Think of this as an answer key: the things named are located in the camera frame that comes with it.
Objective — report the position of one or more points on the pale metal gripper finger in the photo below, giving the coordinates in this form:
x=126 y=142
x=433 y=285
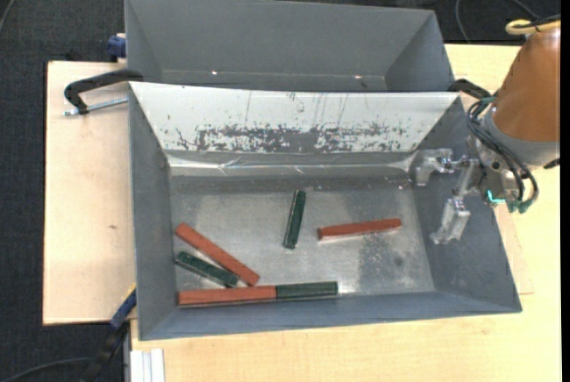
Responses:
x=454 y=220
x=431 y=164

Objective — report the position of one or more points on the dark green flat block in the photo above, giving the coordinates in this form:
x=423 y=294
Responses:
x=295 y=220
x=205 y=268
x=307 y=289

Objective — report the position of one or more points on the red-brown flat block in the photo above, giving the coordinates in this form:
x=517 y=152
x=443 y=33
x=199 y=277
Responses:
x=358 y=229
x=214 y=253
x=227 y=295

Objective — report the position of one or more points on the grey metal bin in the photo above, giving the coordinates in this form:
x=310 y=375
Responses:
x=249 y=211

